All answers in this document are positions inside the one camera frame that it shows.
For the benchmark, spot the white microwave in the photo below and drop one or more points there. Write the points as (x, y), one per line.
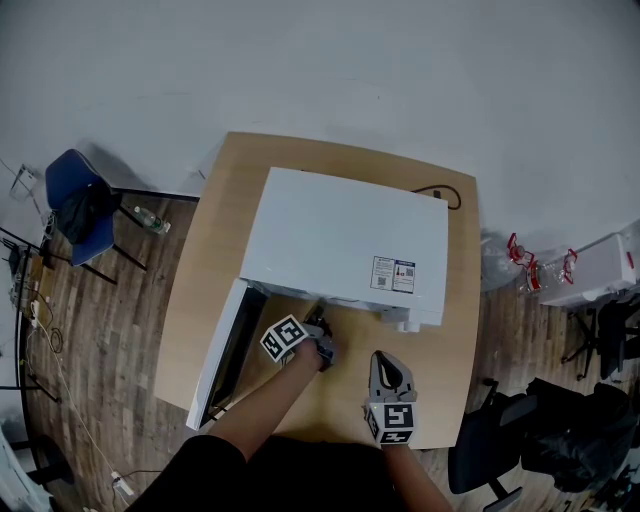
(340, 230)

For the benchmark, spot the black framed whiteboard stand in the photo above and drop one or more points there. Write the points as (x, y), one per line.
(20, 320)

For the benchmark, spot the white wall box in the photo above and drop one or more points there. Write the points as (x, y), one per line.
(25, 180)

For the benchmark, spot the blue chair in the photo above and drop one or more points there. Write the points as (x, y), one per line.
(67, 170)

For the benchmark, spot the person's black clothing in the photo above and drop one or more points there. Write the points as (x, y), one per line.
(300, 480)

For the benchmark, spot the person's left forearm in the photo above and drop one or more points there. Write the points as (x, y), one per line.
(260, 405)

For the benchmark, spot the large clear water jug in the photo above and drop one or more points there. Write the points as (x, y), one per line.
(552, 272)
(500, 265)

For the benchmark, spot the black bag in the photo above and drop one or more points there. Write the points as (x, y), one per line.
(85, 215)

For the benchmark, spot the white power strip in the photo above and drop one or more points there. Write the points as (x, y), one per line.
(35, 312)
(122, 483)

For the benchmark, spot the person's right forearm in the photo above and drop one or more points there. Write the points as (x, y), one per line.
(415, 480)

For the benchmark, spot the small plastic water bottle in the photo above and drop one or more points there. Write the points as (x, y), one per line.
(151, 220)

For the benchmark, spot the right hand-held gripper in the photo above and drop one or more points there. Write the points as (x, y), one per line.
(395, 420)

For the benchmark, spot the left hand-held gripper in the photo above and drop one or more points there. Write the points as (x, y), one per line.
(285, 337)

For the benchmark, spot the black thin-legged chair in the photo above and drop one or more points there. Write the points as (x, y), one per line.
(615, 335)

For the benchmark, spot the white water dispenser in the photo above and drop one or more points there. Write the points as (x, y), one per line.
(600, 270)

